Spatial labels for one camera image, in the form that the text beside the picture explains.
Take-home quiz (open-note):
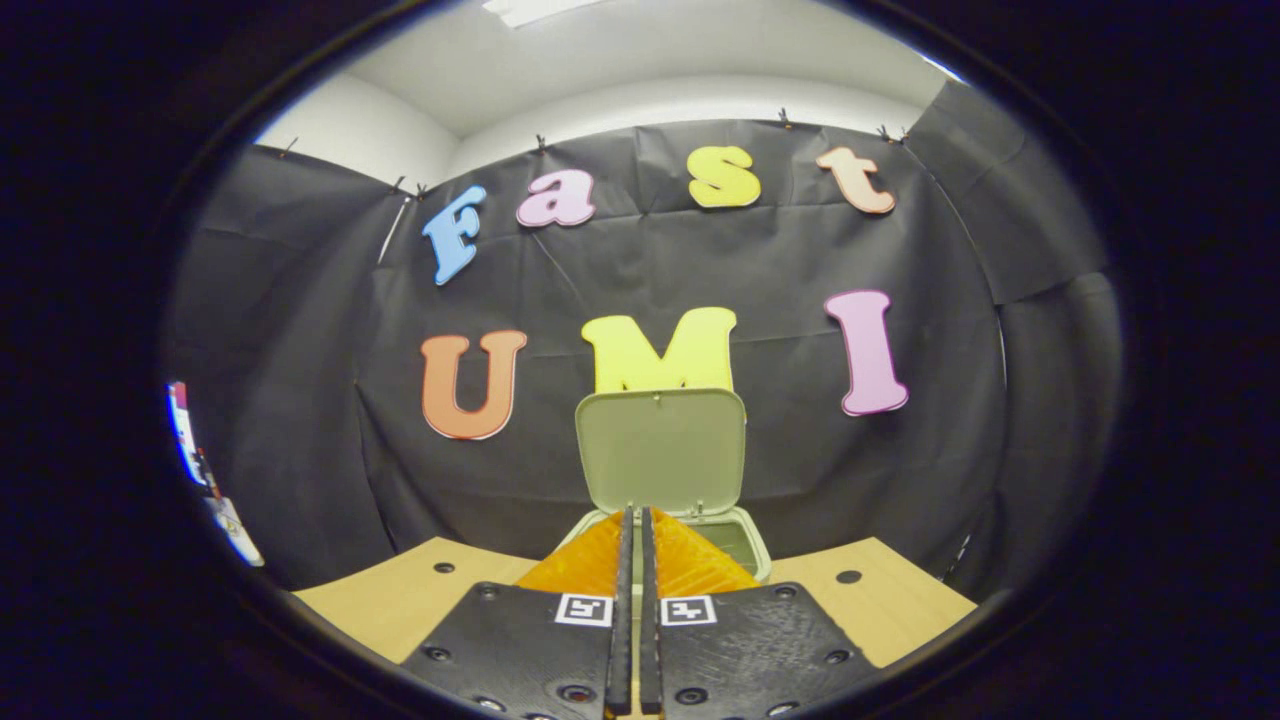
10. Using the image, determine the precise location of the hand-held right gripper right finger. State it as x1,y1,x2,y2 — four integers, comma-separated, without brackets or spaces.
640,505,881,720

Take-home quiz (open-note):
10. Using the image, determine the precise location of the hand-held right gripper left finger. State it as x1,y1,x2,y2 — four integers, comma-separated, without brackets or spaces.
400,505,636,720

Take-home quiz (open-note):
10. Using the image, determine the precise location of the green desktop garbage bin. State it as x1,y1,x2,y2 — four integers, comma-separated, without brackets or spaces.
555,388,773,591

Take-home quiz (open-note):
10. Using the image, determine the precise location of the wooden desktop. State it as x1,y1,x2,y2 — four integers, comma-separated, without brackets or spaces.
292,536,979,720

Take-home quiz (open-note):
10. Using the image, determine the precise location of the white side table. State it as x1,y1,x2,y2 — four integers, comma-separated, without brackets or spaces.
203,495,265,568

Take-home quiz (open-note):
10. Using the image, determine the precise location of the computer monitor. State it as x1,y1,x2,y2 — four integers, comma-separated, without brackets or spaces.
167,380,206,488

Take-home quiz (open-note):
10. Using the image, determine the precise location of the ceiling light panel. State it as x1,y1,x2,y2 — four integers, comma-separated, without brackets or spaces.
483,0,606,28

